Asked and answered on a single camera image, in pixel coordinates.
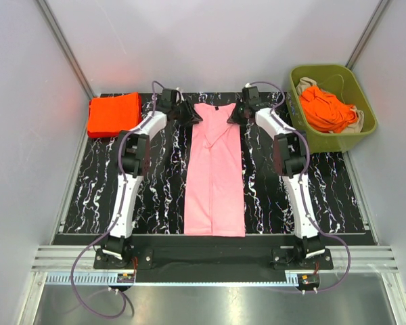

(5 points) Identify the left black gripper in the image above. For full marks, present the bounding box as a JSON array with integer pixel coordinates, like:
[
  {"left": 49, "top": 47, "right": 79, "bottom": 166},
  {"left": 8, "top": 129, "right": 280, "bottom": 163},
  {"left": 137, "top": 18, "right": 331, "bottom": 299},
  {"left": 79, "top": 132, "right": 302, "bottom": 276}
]
[{"left": 172, "top": 99, "right": 202, "bottom": 127}]

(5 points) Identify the pink t shirt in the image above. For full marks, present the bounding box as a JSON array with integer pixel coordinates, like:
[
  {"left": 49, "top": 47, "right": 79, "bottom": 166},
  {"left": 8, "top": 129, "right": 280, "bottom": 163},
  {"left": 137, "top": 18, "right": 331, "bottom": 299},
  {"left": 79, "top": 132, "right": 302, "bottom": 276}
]
[{"left": 184, "top": 103, "right": 246, "bottom": 238}]

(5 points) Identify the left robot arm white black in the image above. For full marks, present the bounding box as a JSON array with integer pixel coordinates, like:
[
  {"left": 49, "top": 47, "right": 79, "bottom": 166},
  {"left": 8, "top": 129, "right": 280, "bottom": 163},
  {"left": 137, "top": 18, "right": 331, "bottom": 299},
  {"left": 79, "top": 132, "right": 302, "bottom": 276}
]
[{"left": 101, "top": 88, "right": 202, "bottom": 268}]

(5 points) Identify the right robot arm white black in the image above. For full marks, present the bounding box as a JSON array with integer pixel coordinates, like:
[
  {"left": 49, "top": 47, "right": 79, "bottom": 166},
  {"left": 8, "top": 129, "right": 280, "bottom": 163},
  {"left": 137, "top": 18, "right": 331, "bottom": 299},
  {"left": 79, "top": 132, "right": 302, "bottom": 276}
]
[{"left": 227, "top": 82, "right": 325, "bottom": 269}]

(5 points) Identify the folded orange t shirt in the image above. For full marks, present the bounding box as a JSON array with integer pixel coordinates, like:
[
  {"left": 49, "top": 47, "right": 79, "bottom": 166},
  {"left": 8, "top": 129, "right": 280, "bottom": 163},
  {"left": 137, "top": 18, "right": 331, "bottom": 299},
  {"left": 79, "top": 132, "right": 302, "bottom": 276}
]
[{"left": 87, "top": 93, "right": 142, "bottom": 139}]

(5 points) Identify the orange t shirt in bin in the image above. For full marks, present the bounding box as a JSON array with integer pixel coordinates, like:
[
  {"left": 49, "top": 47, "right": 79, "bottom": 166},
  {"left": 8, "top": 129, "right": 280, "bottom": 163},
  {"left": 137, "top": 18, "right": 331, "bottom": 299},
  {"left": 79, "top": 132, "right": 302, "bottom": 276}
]
[{"left": 299, "top": 86, "right": 359, "bottom": 133}]

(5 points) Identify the olive green plastic bin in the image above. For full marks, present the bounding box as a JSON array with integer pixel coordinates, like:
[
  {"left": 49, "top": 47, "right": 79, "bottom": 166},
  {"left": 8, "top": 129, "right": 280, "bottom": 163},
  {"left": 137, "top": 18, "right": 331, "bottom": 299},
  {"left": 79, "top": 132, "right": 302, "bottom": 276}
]
[{"left": 286, "top": 64, "right": 378, "bottom": 153}]

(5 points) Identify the left small circuit board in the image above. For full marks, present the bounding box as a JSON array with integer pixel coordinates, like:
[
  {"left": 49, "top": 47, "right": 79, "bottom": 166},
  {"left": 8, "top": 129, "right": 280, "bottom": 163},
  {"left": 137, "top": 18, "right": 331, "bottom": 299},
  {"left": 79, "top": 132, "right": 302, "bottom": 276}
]
[{"left": 116, "top": 272, "right": 136, "bottom": 284}]

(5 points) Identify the small circuit board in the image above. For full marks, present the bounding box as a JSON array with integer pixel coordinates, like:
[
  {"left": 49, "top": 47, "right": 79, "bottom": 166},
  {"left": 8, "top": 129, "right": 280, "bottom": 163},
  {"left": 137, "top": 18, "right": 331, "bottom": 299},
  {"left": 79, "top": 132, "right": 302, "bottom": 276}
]
[
  {"left": 116, "top": 272, "right": 136, "bottom": 284},
  {"left": 299, "top": 274, "right": 320, "bottom": 285}
]

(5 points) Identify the right small circuit board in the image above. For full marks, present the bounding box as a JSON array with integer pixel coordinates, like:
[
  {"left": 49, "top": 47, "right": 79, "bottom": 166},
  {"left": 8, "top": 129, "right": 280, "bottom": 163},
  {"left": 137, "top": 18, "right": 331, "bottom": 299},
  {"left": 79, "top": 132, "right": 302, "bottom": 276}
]
[{"left": 299, "top": 274, "right": 320, "bottom": 285}]

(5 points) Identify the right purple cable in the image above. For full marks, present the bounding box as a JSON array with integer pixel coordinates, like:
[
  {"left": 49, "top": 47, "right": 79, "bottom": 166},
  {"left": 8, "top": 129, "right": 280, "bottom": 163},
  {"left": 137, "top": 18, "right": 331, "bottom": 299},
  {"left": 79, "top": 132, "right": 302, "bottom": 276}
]
[{"left": 246, "top": 80, "right": 352, "bottom": 294}]

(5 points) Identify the purple cable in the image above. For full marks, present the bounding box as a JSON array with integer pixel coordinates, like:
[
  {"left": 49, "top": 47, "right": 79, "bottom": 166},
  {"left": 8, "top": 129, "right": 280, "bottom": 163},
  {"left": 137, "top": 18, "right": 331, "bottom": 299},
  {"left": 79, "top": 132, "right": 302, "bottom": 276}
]
[
  {"left": 70, "top": 80, "right": 135, "bottom": 320},
  {"left": 246, "top": 80, "right": 352, "bottom": 294}
]

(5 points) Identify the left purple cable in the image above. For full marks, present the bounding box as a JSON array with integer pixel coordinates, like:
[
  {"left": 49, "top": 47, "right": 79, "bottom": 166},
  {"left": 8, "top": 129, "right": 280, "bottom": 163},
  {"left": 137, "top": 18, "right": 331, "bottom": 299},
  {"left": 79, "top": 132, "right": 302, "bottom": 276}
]
[{"left": 70, "top": 80, "right": 135, "bottom": 320}]

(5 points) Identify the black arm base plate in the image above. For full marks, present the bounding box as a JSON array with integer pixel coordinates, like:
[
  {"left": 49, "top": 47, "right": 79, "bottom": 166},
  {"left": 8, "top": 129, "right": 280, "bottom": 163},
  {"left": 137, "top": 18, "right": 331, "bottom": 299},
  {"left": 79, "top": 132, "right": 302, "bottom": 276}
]
[{"left": 93, "top": 234, "right": 334, "bottom": 271}]

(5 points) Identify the aluminium rail frame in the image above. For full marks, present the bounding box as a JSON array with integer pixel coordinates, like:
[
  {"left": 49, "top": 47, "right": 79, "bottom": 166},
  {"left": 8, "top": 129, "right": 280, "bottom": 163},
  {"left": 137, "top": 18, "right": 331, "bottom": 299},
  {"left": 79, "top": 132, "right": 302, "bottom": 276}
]
[{"left": 32, "top": 246, "right": 399, "bottom": 287}]

